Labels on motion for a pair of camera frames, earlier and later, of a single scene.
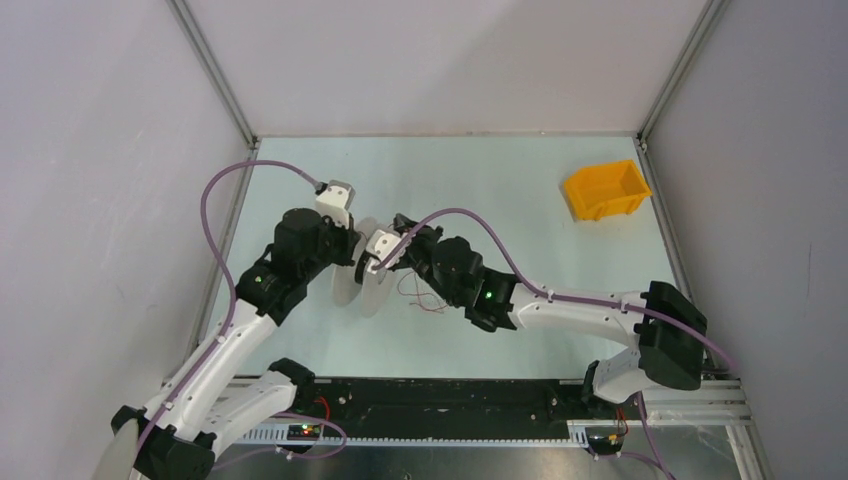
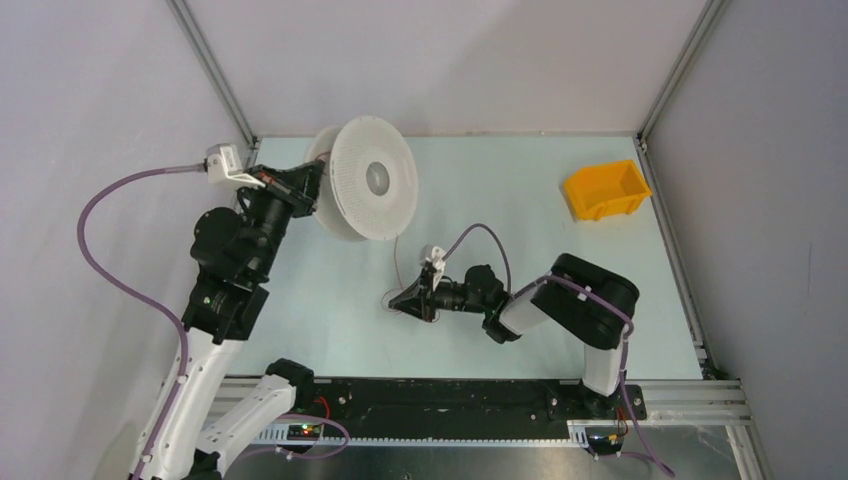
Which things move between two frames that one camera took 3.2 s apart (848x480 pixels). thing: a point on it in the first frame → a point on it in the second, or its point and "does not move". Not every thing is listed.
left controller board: [304, 432] does not move
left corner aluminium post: [184, 18] does not move
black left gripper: [347, 237] → [296, 187]
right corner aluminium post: [675, 76] does not move
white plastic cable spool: [378, 287] → [370, 181]
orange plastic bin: [605, 190] does not move
